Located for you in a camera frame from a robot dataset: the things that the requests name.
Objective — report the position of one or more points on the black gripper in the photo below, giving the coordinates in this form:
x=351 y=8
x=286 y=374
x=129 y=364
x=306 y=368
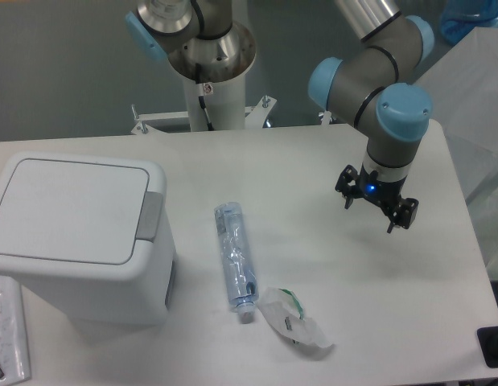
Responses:
x=381 y=186

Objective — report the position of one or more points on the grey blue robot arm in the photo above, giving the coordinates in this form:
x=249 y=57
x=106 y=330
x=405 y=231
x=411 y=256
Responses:
x=212 y=54

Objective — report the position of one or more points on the white lidded trash can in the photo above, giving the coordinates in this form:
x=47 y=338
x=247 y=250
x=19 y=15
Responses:
x=90 y=235

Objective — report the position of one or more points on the crumpled clear plastic wrapper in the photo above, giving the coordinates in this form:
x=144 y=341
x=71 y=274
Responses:
x=284 y=312

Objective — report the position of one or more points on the clear plastic water bottle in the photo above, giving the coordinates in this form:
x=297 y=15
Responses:
x=239 y=273

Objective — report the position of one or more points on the black device at table edge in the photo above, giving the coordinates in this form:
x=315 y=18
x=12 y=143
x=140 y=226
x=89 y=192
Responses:
x=488 y=340

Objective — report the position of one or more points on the blue water jug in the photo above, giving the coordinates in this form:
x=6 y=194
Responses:
x=459 y=18

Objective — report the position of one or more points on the clear plastic bag with parts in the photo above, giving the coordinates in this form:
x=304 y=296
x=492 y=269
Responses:
x=15 y=366

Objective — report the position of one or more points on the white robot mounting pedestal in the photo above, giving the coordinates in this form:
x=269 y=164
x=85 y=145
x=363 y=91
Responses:
x=210 y=107

